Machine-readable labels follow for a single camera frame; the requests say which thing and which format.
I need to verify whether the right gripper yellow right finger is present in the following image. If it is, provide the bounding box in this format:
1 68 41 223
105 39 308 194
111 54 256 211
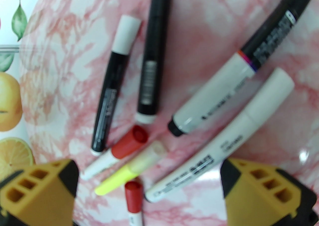
221 158 319 226

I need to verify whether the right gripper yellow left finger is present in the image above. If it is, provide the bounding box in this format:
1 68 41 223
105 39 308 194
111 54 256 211
0 159 80 226

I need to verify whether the thick white marker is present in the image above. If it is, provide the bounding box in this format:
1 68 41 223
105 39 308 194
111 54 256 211
144 109 252 203

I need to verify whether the yellow highlighter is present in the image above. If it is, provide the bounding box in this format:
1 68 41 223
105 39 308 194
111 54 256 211
95 165 140 195

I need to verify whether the red pen cap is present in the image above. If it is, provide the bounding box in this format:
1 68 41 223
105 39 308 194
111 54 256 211
112 125 150 159
125 181 144 217

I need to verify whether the thin black pen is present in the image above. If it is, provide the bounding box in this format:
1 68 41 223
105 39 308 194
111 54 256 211
90 50 130 156

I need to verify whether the white and black marker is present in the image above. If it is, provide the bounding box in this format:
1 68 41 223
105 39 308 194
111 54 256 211
167 8 299 137

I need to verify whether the aluminium frame post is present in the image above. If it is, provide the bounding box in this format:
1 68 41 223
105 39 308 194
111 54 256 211
0 45 20 54

